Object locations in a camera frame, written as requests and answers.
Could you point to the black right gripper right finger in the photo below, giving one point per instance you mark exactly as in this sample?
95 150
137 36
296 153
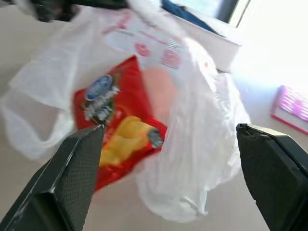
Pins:
272 173

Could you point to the white box with blue top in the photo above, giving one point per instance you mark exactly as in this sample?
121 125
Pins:
216 43

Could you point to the pink striped package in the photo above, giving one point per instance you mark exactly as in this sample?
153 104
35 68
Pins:
292 108

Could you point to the white printed plastic bag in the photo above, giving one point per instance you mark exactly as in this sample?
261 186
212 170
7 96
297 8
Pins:
192 134

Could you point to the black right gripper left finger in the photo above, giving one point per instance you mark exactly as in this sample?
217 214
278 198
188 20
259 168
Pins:
69 178

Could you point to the red potato chip bag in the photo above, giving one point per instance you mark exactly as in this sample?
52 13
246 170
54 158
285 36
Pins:
122 134

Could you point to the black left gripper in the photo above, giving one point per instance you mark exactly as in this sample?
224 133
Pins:
53 9

